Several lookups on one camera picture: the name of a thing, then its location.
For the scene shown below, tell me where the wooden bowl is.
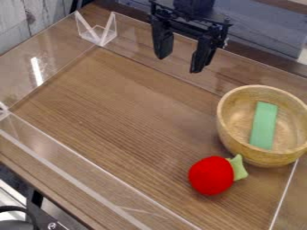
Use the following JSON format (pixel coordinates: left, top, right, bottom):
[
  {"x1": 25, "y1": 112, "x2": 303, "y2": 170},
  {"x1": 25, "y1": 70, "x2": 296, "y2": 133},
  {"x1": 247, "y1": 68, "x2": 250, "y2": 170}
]
[{"x1": 216, "y1": 84, "x2": 307, "y2": 168}]

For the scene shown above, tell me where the red plush tomato toy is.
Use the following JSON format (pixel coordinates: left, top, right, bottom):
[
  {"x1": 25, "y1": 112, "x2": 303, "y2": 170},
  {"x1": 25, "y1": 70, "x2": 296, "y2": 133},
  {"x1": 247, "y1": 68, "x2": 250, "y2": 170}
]
[{"x1": 188, "y1": 155, "x2": 248, "y2": 196}]

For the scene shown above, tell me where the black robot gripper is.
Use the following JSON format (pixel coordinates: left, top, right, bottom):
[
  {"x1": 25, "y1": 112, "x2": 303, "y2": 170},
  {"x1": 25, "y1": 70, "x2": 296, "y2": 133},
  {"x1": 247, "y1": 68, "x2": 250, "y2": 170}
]
[{"x1": 148, "y1": 0, "x2": 231, "y2": 73}]

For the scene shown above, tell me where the black table leg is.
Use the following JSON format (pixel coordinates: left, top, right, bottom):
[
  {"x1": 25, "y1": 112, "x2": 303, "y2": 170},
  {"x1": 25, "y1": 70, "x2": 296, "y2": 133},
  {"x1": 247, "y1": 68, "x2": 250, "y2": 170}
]
[{"x1": 27, "y1": 189, "x2": 44, "y2": 208}]

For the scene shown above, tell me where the black cable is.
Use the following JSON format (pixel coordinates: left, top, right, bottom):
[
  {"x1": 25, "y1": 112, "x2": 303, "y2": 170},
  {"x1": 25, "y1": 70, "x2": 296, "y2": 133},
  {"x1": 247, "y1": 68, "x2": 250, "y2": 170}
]
[{"x1": 0, "y1": 205, "x2": 41, "y2": 230}]

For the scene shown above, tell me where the clear acrylic corner bracket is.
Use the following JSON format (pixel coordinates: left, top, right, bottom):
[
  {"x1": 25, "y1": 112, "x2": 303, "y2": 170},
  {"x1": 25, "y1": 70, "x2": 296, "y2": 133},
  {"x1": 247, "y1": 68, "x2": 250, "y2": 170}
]
[{"x1": 75, "y1": 12, "x2": 118, "y2": 47}]

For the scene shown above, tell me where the clear acrylic barrier wall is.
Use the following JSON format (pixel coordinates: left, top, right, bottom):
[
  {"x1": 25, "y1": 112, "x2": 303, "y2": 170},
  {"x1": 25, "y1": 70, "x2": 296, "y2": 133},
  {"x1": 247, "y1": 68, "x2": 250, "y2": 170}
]
[{"x1": 0, "y1": 13, "x2": 307, "y2": 230}]

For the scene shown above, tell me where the green rectangular block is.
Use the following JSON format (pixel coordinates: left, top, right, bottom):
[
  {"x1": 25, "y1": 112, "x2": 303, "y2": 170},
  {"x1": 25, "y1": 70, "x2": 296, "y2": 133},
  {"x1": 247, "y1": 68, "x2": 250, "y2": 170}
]
[{"x1": 250, "y1": 102, "x2": 278, "y2": 150}]

